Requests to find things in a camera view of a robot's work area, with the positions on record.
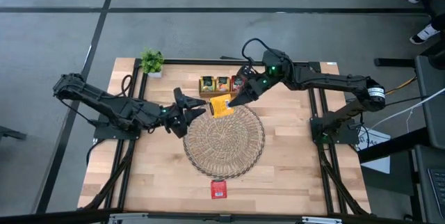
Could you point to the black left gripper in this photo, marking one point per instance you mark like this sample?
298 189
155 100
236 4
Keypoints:
179 119

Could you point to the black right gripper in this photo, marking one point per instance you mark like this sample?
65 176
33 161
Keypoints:
260 84

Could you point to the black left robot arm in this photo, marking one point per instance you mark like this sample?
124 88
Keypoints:
114 107

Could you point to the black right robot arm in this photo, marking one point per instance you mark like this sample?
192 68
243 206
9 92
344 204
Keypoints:
330 79

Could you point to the brown wooden box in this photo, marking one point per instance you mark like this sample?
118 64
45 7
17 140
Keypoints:
208 94

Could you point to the round woven straw placemat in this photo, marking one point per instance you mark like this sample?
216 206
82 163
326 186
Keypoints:
226 147

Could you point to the white plant pot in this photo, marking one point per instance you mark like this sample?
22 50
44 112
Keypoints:
155 74

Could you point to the green potted plant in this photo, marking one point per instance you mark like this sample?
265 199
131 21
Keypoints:
152 60

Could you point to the black rig crossbar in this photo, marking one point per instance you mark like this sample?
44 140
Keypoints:
194 217

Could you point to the white paper sign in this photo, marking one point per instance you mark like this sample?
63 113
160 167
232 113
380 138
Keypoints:
379 165

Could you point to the black desk support bar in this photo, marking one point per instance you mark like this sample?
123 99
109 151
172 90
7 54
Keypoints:
393 145

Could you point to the dark metal floor foot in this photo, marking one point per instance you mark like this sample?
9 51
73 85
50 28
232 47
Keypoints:
10 134

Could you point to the dark grey desk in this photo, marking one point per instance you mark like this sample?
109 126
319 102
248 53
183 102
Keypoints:
422 182
432 126

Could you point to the office chair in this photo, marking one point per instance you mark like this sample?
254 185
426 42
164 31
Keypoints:
438 58

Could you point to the black computer keyboard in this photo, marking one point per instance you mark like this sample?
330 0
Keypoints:
438 189

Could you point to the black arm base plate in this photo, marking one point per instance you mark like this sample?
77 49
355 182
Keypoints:
104 134
349 137

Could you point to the black rig post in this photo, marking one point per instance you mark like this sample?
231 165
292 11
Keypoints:
393 62

